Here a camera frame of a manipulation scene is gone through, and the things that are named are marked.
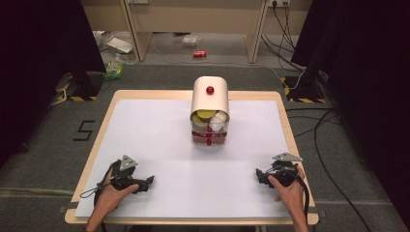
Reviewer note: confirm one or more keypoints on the clear plastic box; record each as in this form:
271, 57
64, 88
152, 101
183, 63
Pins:
190, 40

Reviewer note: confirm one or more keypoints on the white table sheet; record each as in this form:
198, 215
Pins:
161, 145

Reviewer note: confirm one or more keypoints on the cream bin with red knobs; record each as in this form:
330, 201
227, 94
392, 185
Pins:
209, 100

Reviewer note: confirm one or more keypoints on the red drink can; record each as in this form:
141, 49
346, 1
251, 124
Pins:
199, 53

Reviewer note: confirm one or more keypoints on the black curtain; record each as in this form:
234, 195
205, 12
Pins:
370, 80
32, 64

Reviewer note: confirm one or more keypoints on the black stand base striped tape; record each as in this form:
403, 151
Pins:
304, 88
86, 86

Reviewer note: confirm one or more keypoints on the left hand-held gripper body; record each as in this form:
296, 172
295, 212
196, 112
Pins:
126, 163

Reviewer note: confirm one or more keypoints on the person's left hand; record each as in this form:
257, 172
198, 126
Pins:
109, 197

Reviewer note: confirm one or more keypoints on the pile of small white cups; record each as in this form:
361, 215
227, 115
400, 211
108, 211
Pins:
216, 121

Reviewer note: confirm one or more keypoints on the person's right hand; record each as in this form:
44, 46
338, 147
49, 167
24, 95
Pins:
291, 196

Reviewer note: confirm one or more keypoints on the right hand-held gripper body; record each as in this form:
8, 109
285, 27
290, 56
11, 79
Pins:
285, 174

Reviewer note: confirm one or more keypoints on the white wall socket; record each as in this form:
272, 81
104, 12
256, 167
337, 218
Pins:
278, 2

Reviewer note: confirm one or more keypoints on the beige wooden desk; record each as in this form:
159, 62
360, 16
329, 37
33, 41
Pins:
193, 16

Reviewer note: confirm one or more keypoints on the green plastic bag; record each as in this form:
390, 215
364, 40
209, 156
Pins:
114, 69

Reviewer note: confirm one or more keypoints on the white paper sheet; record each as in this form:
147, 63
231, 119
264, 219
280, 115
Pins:
120, 44

